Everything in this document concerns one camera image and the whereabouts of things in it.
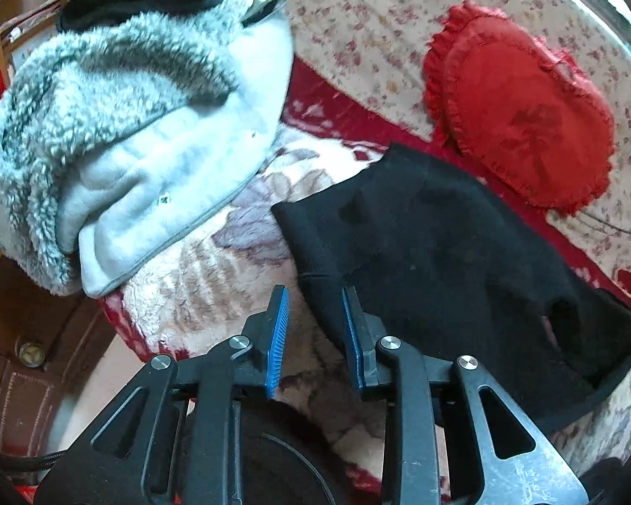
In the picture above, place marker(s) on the red heart-shaped pillow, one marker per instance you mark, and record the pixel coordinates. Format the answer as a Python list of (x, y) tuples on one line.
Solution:
[(524, 111)]

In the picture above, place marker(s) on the light blue fleece jacket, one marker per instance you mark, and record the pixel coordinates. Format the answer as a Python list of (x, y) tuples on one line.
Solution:
[(121, 135)]

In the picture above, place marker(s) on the brown wooden cabinet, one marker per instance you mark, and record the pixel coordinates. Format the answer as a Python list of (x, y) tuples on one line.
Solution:
[(48, 347)]

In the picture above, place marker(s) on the floral beige quilt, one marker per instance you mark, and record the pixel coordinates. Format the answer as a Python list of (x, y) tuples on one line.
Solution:
[(373, 51)]

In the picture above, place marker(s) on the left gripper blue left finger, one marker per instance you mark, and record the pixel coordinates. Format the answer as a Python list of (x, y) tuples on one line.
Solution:
[(172, 434)]

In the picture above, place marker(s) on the black garment on jacket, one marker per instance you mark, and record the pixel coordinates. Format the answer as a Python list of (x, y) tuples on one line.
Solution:
[(82, 15)]

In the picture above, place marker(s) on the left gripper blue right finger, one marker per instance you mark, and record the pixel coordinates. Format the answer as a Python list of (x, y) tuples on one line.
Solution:
[(498, 456)]

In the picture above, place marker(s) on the red and cream plush blanket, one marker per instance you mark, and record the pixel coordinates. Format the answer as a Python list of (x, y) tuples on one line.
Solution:
[(197, 292)]

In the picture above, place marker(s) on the black pants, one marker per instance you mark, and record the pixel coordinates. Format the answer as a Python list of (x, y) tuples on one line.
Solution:
[(450, 269)]

